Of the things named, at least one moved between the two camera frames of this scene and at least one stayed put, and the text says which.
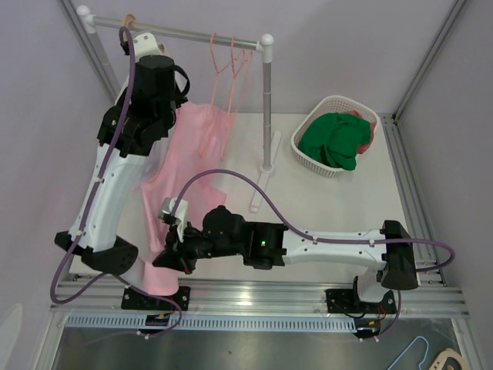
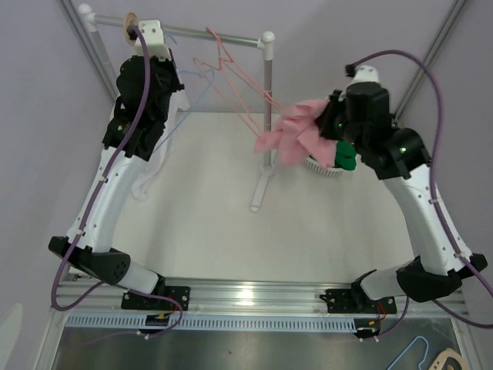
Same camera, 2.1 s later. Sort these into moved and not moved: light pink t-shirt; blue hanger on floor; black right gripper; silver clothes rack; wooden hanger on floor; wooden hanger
Moved: light pink t-shirt; black right gripper
Not moved: wooden hanger on floor; blue hanger on floor; silver clothes rack; wooden hanger
